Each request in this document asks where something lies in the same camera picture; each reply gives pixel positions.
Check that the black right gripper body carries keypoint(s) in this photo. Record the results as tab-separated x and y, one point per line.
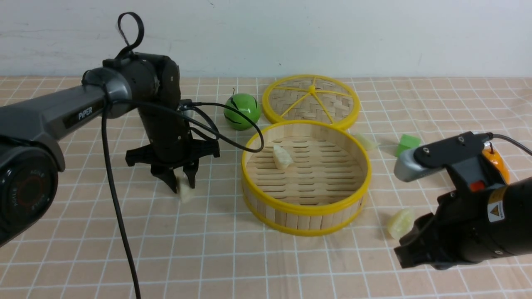
421	246

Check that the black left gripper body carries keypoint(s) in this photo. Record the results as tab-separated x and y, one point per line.
171	142

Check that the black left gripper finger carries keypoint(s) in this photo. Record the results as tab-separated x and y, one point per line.
190	170
167	176

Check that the white dumpling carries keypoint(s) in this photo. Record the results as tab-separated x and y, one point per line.
185	192
282	158

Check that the yellowish green dumpling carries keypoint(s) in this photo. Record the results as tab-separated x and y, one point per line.
401	223

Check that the pale dumpling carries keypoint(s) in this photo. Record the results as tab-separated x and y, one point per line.
366	142

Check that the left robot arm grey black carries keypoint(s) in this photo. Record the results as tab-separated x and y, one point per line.
31	157

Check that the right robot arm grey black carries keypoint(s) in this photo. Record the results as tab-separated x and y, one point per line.
467	229

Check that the bamboo steamer tray yellow rim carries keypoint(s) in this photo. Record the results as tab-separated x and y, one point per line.
323	191

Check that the bamboo steamer lid yellow rim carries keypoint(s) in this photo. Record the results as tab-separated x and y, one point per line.
311	97

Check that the checkered beige tablecloth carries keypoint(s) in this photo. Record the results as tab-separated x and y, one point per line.
213	248

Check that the green toy watermelon ball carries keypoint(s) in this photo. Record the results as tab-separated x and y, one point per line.
247	105

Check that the orange toy pear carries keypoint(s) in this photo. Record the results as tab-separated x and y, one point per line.
497	160

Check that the green foam cube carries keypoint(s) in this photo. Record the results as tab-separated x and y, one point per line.
407	142

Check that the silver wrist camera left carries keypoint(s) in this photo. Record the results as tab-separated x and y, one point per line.
185	108

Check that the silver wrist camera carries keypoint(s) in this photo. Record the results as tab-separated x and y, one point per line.
185	108
461	156

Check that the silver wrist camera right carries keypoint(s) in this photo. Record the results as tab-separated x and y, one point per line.
461	156

